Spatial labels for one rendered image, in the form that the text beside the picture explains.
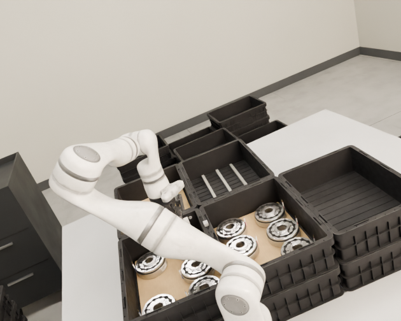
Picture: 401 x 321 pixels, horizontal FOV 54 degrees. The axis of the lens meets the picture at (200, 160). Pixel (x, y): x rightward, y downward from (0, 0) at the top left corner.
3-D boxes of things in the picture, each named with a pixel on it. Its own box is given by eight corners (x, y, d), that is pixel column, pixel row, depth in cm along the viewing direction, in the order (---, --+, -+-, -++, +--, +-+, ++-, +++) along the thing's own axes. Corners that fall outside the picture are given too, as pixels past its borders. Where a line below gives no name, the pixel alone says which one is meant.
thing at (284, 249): (322, 253, 112) (322, 251, 111) (289, 267, 111) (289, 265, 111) (305, 234, 121) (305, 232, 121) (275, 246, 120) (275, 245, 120)
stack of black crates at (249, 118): (263, 142, 343) (249, 94, 323) (279, 153, 316) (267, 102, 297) (221, 161, 336) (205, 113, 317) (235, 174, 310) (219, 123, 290)
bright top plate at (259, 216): (289, 213, 132) (289, 212, 131) (262, 226, 130) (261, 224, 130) (275, 200, 141) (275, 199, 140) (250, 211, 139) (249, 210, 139)
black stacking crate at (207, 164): (282, 201, 147) (275, 176, 142) (208, 232, 144) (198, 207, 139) (246, 160, 182) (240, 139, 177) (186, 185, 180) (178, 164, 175)
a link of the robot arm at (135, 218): (36, 189, 82) (139, 256, 82) (54, 152, 78) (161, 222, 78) (59, 175, 90) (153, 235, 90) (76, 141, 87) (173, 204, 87)
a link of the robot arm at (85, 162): (118, 124, 103) (104, 150, 106) (56, 144, 78) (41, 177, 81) (147, 144, 102) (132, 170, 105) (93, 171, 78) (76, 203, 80)
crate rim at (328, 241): (337, 243, 106) (335, 236, 105) (234, 287, 104) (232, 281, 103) (277, 179, 142) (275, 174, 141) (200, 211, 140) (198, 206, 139)
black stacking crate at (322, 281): (347, 297, 115) (342, 266, 110) (253, 338, 113) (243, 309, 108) (289, 225, 151) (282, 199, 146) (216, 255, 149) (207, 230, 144)
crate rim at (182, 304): (119, 244, 137) (117, 239, 136) (200, 211, 140) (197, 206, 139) (126, 334, 102) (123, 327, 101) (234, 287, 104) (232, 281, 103)
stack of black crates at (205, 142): (240, 179, 301) (223, 127, 281) (257, 196, 274) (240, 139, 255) (192, 201, 295) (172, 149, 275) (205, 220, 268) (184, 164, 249)
